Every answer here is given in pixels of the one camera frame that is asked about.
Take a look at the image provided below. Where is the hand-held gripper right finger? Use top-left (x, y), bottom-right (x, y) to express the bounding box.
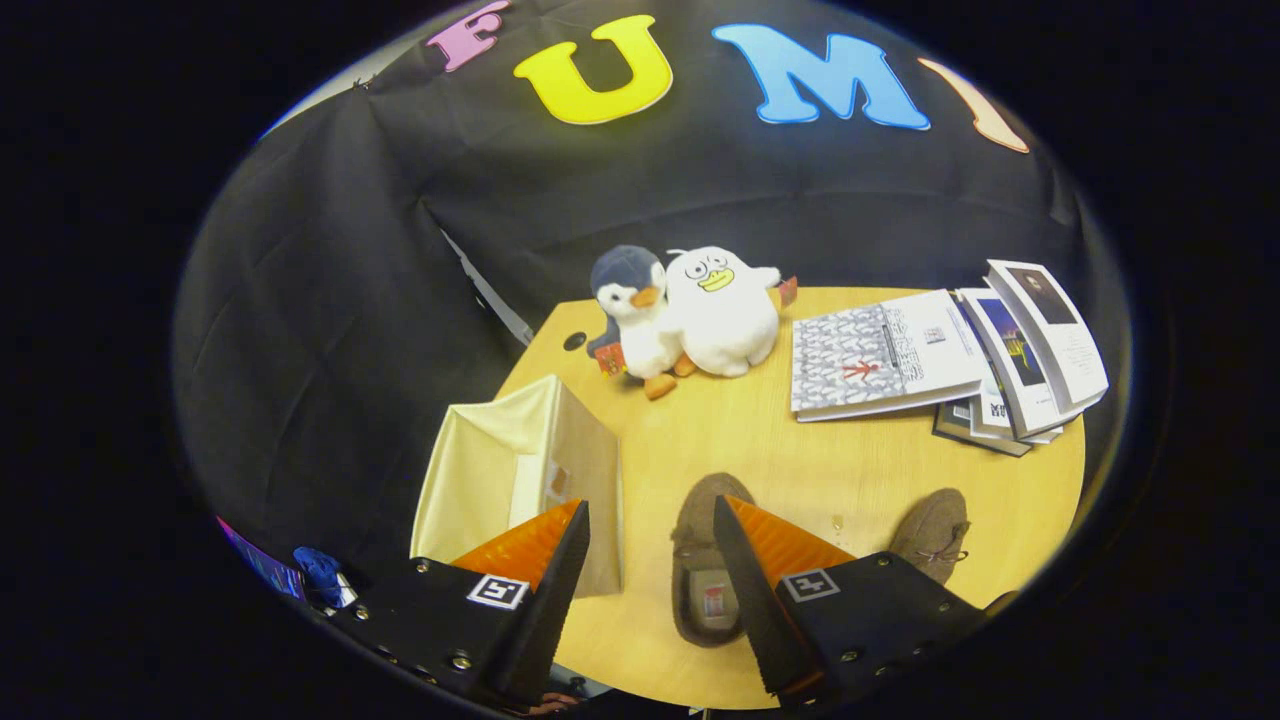
top-left (712, 494), bottom-right (1021, 709)

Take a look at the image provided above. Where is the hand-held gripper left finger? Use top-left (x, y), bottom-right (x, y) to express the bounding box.
top-left (328, 499), bottom-right (592, 711)

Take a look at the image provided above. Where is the brown fuzzy shoe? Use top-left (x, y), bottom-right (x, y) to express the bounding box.
top-left (889, 487), bottom-right (970, 587)
top-left (671, 472), bottom-right (758, 649)

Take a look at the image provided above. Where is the beige fabric storage box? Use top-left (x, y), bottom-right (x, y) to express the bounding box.
top-left (409, 374), bottom-right (625, 600)

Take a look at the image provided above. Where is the blue cloth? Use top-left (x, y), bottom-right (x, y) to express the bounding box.
top-left (292, 545), bottom-right (347, 607)

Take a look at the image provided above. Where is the dark cover book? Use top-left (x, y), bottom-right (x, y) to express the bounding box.
top-left (931, 399), bottom-right (1032, 459)

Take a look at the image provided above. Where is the grey patterned book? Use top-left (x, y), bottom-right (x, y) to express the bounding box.
top-left (789, 289), bottom-right (987, 424)

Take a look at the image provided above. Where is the laptop screen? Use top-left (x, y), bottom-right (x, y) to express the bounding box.
top-left (215, 514), bottom-right (307, 602)

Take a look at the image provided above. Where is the white duck plush toy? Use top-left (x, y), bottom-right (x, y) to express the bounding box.
top-left (664, 245), bottom-right (799, 380)

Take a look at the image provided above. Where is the grey penguin plush toy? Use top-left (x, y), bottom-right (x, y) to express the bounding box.
top-left (587, 244), bottom-right (699, 402)

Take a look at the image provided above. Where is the black backdrop cloth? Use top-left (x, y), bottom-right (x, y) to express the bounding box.
top-left (172, 0), bottom-right (1131, 601)

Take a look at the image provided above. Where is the white booklet with dark picture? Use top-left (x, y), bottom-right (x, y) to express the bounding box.
top-left (984, 259), bottom-right (1110, 417)

